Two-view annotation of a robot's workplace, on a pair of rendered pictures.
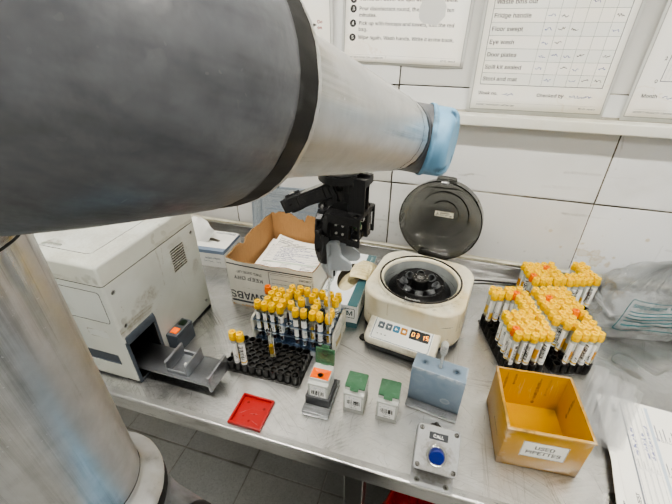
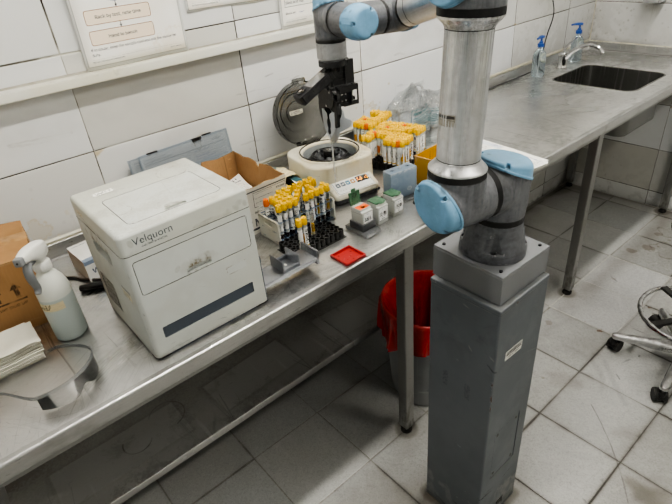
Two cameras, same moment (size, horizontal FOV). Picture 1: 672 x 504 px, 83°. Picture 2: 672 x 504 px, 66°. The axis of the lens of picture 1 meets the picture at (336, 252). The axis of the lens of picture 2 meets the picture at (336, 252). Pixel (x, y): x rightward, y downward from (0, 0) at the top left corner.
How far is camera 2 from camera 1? 1.14 m
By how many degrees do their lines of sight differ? 46
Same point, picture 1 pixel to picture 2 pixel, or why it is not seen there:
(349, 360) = (343, 214)
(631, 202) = (375, 62)
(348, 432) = (394, 227)
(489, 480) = not seen: hidden behind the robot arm
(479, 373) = not seen: hidden behind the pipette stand
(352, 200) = (347, 74)
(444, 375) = (406, 168)
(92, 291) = (240, 216)
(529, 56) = not seen: outside the picture
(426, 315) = (360, 160)
